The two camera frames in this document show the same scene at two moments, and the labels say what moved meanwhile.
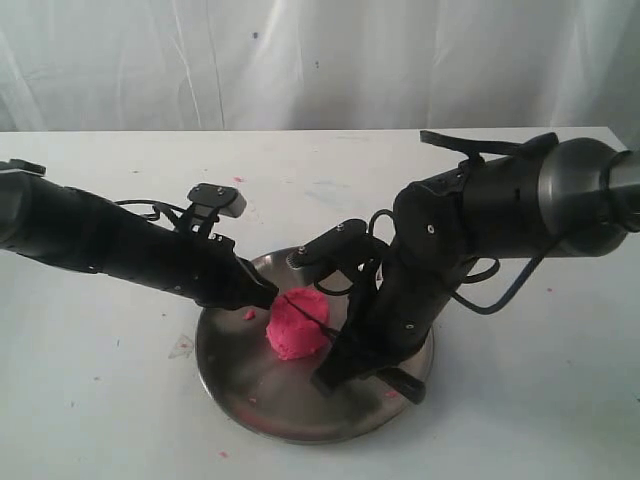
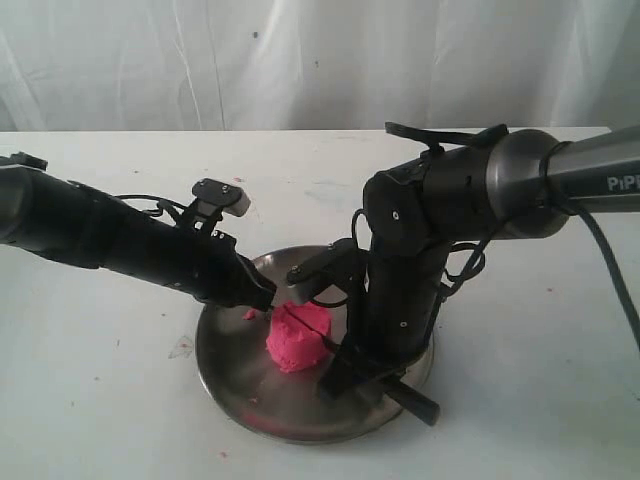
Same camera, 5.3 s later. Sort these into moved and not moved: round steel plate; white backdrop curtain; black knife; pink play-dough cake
Moved: black knife; pink play-dough cake
Not moved: round steel plate; white backdrop curtain
